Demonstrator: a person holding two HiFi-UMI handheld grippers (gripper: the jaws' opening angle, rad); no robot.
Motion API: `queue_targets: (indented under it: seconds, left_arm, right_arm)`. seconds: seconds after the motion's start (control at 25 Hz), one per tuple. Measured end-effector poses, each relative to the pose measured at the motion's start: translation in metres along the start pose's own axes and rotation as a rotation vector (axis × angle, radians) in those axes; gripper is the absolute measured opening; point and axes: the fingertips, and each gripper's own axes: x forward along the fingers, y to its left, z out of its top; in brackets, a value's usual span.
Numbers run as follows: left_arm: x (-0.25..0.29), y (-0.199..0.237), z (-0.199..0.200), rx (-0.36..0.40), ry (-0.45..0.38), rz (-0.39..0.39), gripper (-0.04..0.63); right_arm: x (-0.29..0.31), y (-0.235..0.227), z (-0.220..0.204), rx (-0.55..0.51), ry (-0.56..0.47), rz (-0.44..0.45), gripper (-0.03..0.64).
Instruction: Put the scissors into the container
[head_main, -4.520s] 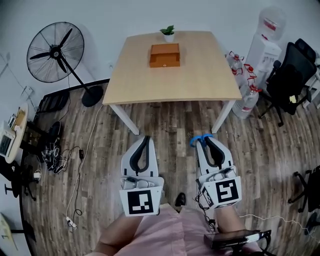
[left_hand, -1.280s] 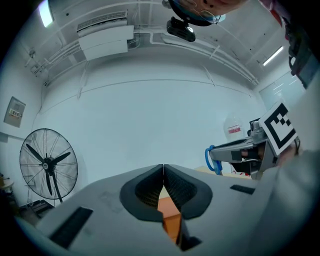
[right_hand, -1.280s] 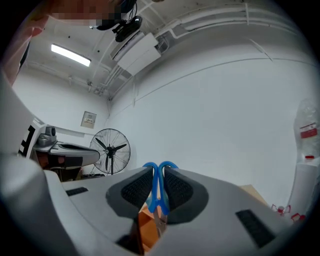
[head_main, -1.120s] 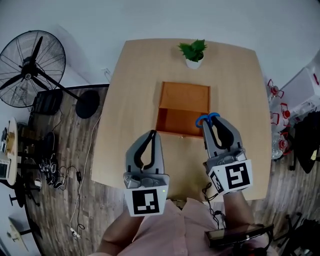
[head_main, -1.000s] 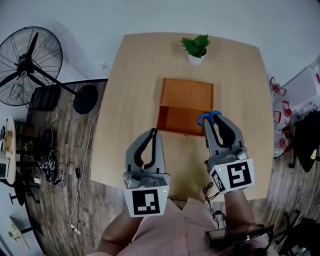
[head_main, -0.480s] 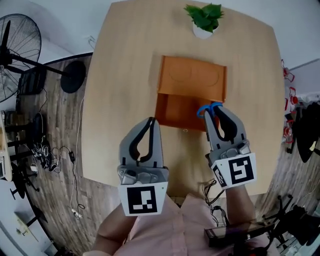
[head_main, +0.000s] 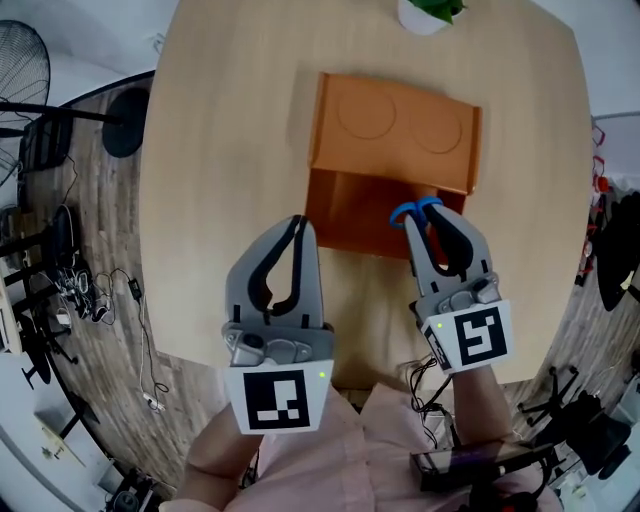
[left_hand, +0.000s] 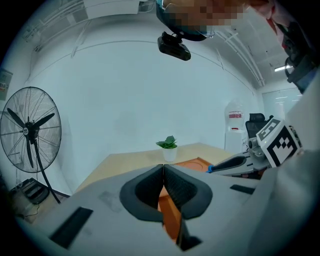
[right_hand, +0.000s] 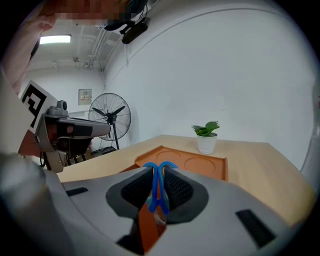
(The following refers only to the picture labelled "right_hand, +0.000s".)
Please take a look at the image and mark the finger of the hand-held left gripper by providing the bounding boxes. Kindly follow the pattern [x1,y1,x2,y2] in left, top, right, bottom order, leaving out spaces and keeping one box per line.
[57,118,112,138]

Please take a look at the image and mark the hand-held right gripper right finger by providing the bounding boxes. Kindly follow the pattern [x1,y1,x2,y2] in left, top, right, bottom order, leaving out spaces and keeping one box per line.
[147,166,300,256]

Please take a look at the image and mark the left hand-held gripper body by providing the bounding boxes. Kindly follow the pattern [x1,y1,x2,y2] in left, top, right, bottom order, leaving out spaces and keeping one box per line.
[20,79,70,173]

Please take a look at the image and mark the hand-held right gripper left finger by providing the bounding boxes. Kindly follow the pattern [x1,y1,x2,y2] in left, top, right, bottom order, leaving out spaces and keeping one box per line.
[61,166,154,255]

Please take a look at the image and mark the blue ring object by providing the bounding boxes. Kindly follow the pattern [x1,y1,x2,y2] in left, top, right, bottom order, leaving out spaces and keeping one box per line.
[142,161,179,216]

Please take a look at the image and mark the orange wooden box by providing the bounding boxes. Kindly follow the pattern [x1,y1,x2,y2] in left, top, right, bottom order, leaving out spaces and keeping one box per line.
[119,144,229,253]

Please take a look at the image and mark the black standing fan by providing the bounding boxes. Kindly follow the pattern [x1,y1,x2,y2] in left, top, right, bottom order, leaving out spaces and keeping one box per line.
[88,92,132,151]

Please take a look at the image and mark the black slatted rack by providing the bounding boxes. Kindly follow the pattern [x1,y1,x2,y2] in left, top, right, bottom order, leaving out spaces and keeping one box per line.
[90,146,118,159]

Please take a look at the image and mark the person's pink shirt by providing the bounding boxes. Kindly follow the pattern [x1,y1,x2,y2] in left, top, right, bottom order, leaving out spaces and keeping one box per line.
[0,12,59,96]

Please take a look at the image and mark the green plant in white pot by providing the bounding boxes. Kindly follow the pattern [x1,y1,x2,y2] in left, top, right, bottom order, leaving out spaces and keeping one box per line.
[191,121,221,155]

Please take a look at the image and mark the white ceiling pipes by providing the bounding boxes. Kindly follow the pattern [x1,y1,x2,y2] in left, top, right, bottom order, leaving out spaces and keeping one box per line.
[73,24,120,73]

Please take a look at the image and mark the rectangular ceiling light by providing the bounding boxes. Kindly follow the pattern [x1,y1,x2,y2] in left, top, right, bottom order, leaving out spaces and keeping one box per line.
[39,34,72,45]

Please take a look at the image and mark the grey wall electrical panel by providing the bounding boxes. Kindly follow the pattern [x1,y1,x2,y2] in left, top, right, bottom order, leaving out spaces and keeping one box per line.
[78,88,93,106]

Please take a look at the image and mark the black head-worn camera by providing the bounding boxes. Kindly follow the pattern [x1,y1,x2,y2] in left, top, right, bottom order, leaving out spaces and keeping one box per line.
[103,0,152,45]

